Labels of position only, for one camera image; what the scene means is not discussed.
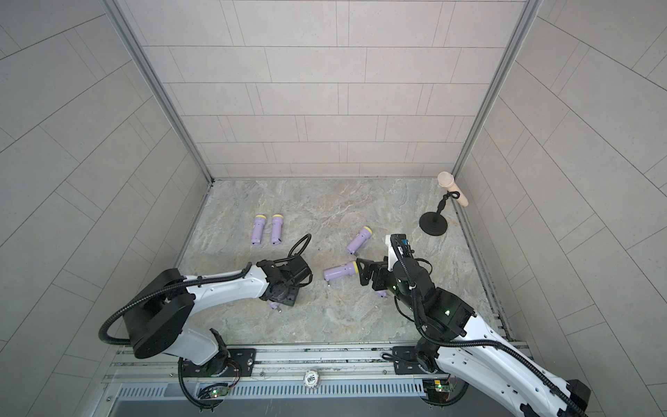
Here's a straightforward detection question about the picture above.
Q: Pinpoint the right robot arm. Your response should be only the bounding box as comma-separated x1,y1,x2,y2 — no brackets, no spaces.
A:
356,258,591,416

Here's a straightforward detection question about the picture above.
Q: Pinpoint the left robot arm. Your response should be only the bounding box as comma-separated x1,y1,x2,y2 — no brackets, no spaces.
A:
98,234,313,375

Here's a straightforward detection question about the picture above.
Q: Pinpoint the black round stand base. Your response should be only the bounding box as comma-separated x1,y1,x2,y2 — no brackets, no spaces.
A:
419,212,448,236

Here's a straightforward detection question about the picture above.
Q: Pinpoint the beige microphone on stand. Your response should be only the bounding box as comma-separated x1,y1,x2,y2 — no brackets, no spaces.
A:
437,171,469,207

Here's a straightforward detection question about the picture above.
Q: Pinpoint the right circuit board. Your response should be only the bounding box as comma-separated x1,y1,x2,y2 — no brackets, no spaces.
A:
422,379,456,405

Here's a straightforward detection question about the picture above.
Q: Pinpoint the circuit board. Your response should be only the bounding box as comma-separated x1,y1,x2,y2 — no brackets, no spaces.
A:
422,379,456,405
197,383,232,401

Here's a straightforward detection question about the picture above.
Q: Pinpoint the left circuit board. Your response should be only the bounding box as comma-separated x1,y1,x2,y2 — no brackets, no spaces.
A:
197,383,232,401

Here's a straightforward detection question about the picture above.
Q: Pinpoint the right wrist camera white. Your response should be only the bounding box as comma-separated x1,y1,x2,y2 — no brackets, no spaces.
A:
385,234,407,271

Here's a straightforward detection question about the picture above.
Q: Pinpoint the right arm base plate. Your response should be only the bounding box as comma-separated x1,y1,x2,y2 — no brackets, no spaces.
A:
381,346,461,378

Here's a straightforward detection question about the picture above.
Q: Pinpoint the aluminium rail frame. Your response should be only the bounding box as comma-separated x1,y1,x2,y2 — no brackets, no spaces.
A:
104,342,413,382

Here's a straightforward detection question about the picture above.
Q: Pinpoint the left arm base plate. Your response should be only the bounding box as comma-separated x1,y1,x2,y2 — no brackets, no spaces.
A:
181,348,257,378

